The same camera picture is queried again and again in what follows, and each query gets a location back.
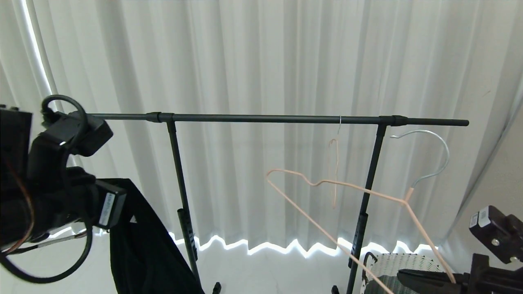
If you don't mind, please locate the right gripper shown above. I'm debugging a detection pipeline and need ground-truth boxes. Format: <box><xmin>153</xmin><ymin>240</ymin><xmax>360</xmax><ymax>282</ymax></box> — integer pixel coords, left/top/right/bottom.
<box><xmin>396</xmin><ymin>253</ymin><xmax>523</xmax><ymax>294</ymax></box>

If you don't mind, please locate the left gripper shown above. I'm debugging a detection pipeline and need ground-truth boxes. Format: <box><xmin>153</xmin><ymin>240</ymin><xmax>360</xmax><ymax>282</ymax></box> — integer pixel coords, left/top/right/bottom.
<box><xmin>61</xmin><ymin>167</ymin><xmax>127</xmax><ymax>235</ymax></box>

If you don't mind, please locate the black garment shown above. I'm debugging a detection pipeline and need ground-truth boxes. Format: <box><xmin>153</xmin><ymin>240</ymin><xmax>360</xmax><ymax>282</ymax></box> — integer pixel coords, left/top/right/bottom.
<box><xmin>110</xmin><ymin>178</ymin><xmax>205</xmax><ymax>294</ymax></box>

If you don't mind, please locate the pink clothes hanger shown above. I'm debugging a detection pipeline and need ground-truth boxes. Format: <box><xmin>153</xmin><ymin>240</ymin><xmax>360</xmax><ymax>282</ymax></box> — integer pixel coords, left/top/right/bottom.
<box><xmin>328</xmin><ymin>116</ymin><xmax>342</xmax><ymax>209</ymax></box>
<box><xmin>266</xmin><ymin>130</ymin><xmax>457</xmax><ymax>294</ymax></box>

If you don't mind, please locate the white laundry basket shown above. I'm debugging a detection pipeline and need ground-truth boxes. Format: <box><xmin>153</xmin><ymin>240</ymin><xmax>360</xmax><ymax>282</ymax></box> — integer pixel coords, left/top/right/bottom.
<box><xmin>362</xmin><ymin>252</ymin><xmax>446</xmax><ymax>294</ymax></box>

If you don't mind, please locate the black clothes rack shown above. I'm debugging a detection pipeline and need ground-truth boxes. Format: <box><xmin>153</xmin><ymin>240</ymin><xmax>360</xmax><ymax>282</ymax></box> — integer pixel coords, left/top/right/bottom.
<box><xmin>88</xmin><ymin>112</ymin><xmax>469</xmax><ymax>294</ymax></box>

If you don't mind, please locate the white curtain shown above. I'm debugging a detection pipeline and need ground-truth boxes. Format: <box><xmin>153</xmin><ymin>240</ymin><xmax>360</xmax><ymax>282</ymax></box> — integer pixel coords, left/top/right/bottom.
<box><xmin>0</xmin><ymin>0</ymin><xmax>523</xmax><ymax>258</ymax></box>

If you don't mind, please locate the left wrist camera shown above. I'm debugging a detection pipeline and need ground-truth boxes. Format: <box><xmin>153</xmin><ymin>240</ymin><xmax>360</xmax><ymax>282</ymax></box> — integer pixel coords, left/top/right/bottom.
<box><xmin>41</xmin><ymin>110</ymin><xmax>114</xmax><ymax>158</ymax></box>

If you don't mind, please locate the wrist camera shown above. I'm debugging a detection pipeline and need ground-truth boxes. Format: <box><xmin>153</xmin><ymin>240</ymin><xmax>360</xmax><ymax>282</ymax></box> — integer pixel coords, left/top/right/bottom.
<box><xmin>469</xmin><ymin>205</ymin><xmax>523</xmax><ymax>264</ymax></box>
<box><xmin>41</xmin><ymin>110</ymin><xmax>114</xmax><ymax>158</ymax></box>

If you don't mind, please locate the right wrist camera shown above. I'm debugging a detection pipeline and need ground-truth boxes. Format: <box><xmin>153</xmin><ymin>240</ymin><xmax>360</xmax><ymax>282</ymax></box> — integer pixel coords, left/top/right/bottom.
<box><xmin>469</xmin><ymin>205</ymin><xmax>523</xmax><ymax>264</ymax></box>

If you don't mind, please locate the black cable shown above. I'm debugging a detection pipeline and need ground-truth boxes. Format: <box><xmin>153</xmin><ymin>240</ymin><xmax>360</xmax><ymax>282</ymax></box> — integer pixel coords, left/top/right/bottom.
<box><xmin>0</xmin><ymin>95</ymin><xmax>94</xmax><ymax>284</ymax></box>

